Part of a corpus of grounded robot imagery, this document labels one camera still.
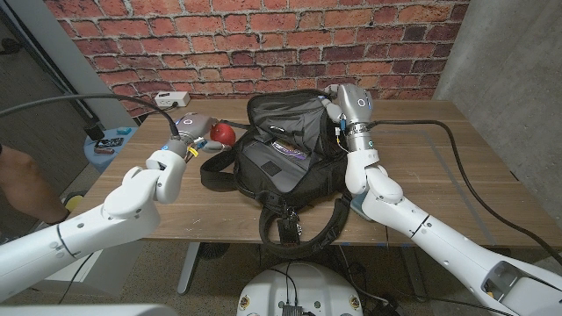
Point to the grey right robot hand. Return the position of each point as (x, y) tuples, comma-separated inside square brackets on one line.
[(355, 107)]

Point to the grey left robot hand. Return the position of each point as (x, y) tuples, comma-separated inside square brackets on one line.
[(195, 127)]

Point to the black backpack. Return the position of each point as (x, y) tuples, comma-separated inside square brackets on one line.
[(307, 184)]

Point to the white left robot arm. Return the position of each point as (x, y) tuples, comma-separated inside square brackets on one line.
[(110, 210)]

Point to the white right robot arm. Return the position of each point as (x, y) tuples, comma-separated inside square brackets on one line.
[(417, 224)]

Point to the white power strip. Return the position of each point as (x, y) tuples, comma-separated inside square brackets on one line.
[(171, 98)]

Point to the small teal box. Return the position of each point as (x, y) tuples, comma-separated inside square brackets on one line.
[(124, 131)]

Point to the purple printed packet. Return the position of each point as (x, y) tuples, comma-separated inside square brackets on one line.
[(290, 151)]

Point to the small red item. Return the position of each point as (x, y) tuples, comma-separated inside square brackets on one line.
[(104, 151)]

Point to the blue round stool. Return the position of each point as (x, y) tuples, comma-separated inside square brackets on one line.
[(105, 161)]

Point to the teal sponge block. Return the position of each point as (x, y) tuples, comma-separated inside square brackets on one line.
[(358, 206)]

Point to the black cylinder cup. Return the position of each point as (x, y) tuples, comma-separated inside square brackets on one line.
[(94, 132)]

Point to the red brick printed backdrop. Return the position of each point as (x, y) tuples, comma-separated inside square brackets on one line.
[(263, 44)]

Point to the black round floor fan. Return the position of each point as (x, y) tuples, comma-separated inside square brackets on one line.
[(214, 251)]

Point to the black luggage tag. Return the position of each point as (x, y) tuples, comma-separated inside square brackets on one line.
[(288, 230)]

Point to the grey table leg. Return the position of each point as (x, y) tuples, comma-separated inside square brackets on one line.
[(189, 267)]

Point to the yellow round object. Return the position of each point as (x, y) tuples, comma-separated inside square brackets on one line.
[(74, 204)]

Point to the white floor platform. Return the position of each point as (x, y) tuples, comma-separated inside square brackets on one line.
[(114, 263)]

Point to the person's bare leg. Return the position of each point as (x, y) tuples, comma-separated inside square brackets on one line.
[(26, 184)]

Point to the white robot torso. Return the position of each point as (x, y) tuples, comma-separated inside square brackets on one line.
[(298, 285)]

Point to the grey door frame post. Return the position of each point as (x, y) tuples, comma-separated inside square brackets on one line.
[(66, 57)]

